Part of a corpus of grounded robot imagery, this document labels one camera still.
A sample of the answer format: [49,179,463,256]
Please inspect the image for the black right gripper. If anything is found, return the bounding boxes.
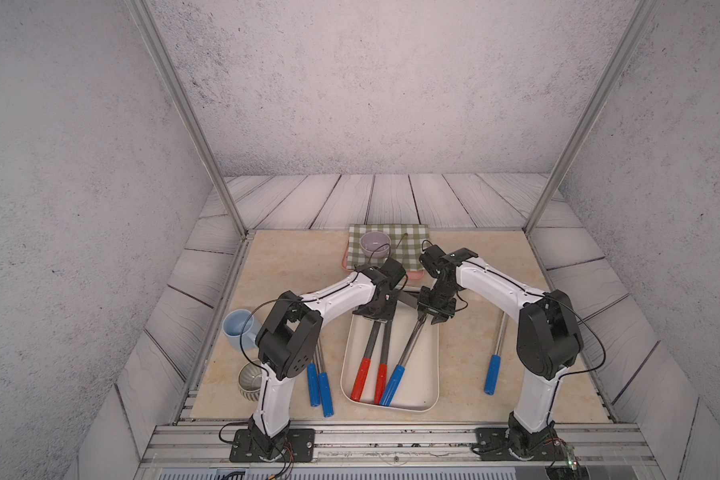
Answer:
[413,282,457,323]

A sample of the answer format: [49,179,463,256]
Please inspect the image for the grey hoe red handle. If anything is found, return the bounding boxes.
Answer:
[374,321,392,405]
[350,321,381,402]

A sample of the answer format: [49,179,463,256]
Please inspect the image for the steel hoe blue handle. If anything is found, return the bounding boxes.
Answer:
[307,354,321,407]
[484,313,508,395]
[379,313,427,407]
[315,341,334,418]

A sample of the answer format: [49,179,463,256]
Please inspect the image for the cream storage box tray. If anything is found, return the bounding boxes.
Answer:
[341,303,439,413]

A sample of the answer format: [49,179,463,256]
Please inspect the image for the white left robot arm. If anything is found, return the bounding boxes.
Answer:
[248,260,406,454]

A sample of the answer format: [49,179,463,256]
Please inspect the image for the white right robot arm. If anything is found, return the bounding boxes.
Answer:
[418,245,583,460]

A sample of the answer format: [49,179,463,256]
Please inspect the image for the pink tray under cloth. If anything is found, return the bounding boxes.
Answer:
[342,243,426,280]

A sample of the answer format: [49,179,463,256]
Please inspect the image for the small purple bowl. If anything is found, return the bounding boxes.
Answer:
[360,231,391,259]

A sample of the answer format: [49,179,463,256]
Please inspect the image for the green checkered cloth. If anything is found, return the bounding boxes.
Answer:
[342,224,429,272]

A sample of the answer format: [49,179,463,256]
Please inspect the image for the metal tongs on cloth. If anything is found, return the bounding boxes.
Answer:
[388,232,408,258]

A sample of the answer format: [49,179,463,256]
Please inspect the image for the blue round cup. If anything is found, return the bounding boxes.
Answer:
[222,309,261,351]

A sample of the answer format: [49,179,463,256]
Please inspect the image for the grey ribbed ceramic cup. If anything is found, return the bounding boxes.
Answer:
[238,362,264,402]

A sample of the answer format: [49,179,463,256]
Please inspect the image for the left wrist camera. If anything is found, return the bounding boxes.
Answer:
[379,258,407,289]

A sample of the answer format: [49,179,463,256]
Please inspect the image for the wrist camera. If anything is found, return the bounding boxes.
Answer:
[379,258,407,289]
[419,244,445,278]

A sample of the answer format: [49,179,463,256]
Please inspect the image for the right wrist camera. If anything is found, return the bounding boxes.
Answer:
[419,244,445,278]

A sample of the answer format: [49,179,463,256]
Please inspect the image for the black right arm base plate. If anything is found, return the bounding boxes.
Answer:
[470,428,567,463]

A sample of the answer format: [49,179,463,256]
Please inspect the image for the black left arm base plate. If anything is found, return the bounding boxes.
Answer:
[229,425,316,463]

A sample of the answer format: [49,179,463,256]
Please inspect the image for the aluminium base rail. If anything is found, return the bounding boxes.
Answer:
[140,421,663,479]

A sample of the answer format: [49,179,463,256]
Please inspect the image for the aluminium corner post right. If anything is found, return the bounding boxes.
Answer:
[523,0,660,237]

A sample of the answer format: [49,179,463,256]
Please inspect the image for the aluminium corner post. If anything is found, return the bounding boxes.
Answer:
[126,0,248,238]
[523,0,660,237]

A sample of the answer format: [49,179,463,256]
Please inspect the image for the aluminium corner post left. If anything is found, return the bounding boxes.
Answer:
[126,0,248,238]

